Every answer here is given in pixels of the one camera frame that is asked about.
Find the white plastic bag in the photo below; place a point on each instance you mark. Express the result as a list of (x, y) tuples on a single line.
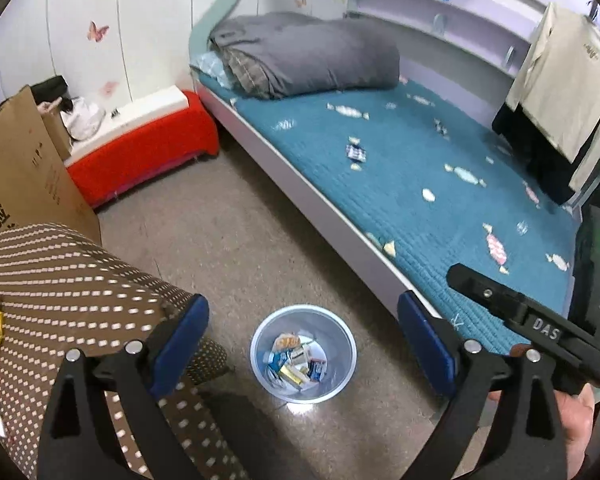
[(82, 119)]

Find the large cardboard box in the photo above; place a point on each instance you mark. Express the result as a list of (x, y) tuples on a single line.
[(25, 170)]

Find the blue and red wrapper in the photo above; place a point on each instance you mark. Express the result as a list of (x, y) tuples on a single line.
[(317, 370)]

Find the yellow wrapper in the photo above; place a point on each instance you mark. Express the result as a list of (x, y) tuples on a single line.
[(292, 374)]

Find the person's right hand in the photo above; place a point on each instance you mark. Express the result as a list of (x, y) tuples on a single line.
[(575, 425)]

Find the green and white carton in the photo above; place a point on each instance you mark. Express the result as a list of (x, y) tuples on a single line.
[(299, 356)]

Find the teal bunk bed frame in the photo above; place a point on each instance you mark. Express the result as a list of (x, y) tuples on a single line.
[(280, 160)]

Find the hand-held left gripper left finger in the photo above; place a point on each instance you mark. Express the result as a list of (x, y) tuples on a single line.
[(180, 345)]

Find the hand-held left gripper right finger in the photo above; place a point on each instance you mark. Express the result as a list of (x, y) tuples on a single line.
[(425, 345)]

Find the black hanging garment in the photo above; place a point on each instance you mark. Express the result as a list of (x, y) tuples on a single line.
[(545, 160)]

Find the white wardrobe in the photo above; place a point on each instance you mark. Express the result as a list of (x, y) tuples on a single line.
[(70, 0)]

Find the bed with teal sheet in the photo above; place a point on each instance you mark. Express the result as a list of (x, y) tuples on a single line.
[(405, 185)]

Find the light blue patterned pillow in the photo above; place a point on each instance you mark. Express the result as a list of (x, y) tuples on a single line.
[(210, 65)]

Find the cream hanging shirt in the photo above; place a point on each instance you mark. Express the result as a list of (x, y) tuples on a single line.
[(565, 75)]

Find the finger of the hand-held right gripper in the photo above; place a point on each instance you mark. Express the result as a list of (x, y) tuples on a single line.
[(505, 305)]

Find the blue waste bin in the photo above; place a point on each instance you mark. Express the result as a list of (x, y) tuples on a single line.
[(330, 325)]

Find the round table with polka-dot cloth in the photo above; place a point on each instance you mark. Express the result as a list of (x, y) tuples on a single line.
[(80, 285)]

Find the purple wall shelf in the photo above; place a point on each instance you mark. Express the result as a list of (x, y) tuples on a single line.
[(430, 10)]

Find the black cloth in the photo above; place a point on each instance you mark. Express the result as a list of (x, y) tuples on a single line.
[(50, 87)]

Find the grey folded duvet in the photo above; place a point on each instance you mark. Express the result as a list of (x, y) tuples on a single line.
[(320, 55)]

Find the red covered bench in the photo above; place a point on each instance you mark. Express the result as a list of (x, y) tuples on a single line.
[(145, 155)]

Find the faint pink butterfly sticker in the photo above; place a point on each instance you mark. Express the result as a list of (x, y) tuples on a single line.
[(110, 87)]

